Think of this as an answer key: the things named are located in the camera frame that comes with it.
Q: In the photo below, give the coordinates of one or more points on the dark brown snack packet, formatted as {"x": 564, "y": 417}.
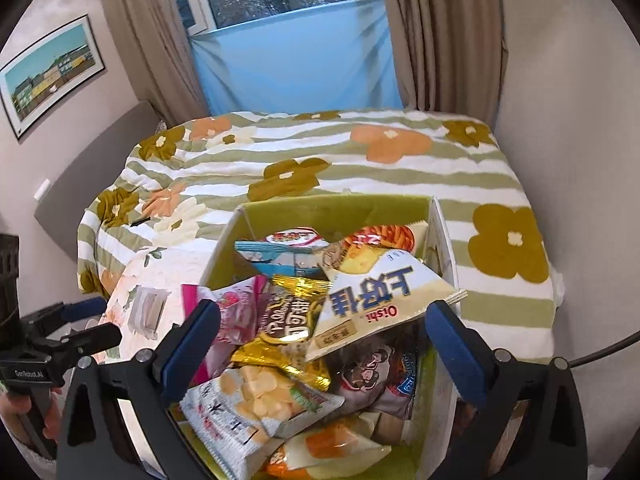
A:
{"x": 370, "y": 375}

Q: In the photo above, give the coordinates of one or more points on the silvery white snack bag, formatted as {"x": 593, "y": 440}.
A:
{"x": 240, "y": 420}

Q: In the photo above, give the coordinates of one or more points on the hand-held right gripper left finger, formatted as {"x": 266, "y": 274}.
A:
{"x": 192, "y": 345}

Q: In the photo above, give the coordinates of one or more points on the clear plastic packet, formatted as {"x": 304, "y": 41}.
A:
{"x": 147, "y": 310}

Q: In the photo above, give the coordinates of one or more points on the large pink striped snack bag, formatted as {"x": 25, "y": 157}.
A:
{"x": 222, "y": 360}

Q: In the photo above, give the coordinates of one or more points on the yellow noodle snack bag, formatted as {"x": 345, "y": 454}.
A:
{"x": 385, "y": 237}

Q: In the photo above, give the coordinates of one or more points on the gold brown cocoa snack bag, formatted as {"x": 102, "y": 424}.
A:
{"x": 290, "y": 317}

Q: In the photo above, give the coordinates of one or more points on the green striped floral blanket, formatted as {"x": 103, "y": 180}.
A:
{"x": 350, "y": 180}

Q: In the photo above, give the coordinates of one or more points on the framed wall picture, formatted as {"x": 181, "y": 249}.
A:
{"x": 50, "y": 75}

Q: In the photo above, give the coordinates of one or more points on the gold foil snack packet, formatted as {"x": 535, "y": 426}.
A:
{"x": 272, "y": 357}

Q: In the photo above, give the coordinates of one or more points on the pale yellow white snack bag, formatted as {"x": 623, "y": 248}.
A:
{"x": 380, "y": 305}

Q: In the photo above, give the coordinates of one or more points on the floral tablecloth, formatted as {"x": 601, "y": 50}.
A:
{"x": 165, "y": 270}

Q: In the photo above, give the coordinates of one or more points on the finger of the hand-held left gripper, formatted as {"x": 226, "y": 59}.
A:
{"x": 82, "y": 308}
{"x": 92, "y": 340}

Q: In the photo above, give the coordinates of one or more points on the person's left hand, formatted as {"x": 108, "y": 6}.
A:
{"x": 10, "y": 405}

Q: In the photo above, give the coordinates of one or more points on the blue window cover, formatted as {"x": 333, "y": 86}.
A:
{"x": 300, "y": 65}

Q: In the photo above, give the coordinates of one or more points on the pink magenta-edged snack packet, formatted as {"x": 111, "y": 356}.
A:
{"x": 235, "y": 310}

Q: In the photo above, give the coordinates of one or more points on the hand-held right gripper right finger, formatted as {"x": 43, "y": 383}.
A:
{"x": 457, "y": 355}

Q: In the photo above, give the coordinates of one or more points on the person's left forearm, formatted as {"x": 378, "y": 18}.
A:
{"x": 15, "y": 442}

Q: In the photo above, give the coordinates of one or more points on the white wall socket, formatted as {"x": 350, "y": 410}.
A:
{"x": 42, "y": 190}

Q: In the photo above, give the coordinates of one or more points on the beige curtain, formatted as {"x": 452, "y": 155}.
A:
{"x": 150, "y": 50}
{"x": 440, "y": 40}

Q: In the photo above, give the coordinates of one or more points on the white shrimp chip bag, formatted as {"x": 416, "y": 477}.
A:
{"x": 292, "y": 237}

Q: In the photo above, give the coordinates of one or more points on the orange white snack bag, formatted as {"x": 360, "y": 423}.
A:
{"x": 325, "y": 447}

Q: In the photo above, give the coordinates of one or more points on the cardboard box with green inside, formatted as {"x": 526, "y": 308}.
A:
{"x": 325, "y": 210}

